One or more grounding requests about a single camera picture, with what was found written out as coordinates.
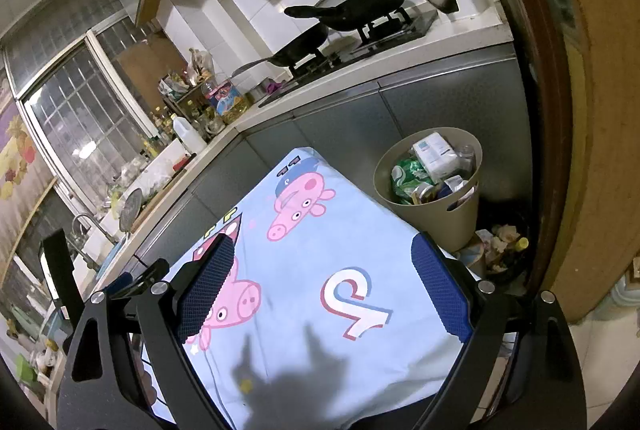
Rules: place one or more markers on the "black frying pan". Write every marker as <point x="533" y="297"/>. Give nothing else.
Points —
<point x="295" y="47"/>

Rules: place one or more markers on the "black bin with rubbish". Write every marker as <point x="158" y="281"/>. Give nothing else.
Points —
<point x="500" y="255"/>

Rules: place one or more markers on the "fruit wall poster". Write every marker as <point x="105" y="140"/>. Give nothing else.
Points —
<point x="20" y="180"/>

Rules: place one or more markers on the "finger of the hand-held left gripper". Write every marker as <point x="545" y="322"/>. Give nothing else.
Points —
<point x="140" y="277"/>
<point x="57" y="260"/>

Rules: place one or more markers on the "clear plastic bottle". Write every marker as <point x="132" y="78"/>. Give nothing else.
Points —
<point x="467" y="155"/>

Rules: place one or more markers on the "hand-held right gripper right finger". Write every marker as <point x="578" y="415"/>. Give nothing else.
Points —
<point x="442" y="295"/>

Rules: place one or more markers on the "beige trash bin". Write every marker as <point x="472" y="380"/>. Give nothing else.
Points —
<point x="450" y="220"/>

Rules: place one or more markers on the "black gas stove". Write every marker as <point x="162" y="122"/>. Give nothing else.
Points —
<point x="350" y="55"/>

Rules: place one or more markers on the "cartoon pig printed blanket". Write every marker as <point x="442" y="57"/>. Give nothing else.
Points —
<point x="300" y="260"/>

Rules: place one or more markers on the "white wrapper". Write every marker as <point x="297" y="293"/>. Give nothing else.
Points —
<point x="457" y="185"/>

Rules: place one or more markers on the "round metal grate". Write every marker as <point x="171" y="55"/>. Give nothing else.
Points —
<point x="131" y="207"/>

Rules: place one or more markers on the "white plastic jug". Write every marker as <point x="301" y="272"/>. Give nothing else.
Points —
<point x="187" y="135"/>

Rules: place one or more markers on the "steel sink faucet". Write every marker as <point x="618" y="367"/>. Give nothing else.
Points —
<point x="82" y="222"/>

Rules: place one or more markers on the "black wok with lid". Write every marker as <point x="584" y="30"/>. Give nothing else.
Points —
<point x="360" y="5"/>

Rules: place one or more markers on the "white soft packet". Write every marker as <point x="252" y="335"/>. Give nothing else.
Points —
<point x="432" y="152"/>

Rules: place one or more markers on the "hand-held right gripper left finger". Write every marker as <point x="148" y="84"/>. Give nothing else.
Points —
<point x="210" y="295"/>

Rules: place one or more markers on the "row of sauce bottles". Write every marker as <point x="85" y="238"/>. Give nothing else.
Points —
<point x="160" y="130"/>

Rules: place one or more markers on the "barred window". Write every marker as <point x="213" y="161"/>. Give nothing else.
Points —
<point x="85" y="125"/>

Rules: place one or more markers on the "wooden spice rack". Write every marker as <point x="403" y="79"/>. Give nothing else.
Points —
<point x="187" y="85"/>

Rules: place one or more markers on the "yellow cooking oil bottle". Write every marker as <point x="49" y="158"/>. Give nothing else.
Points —
<point x="227" y="102"/>

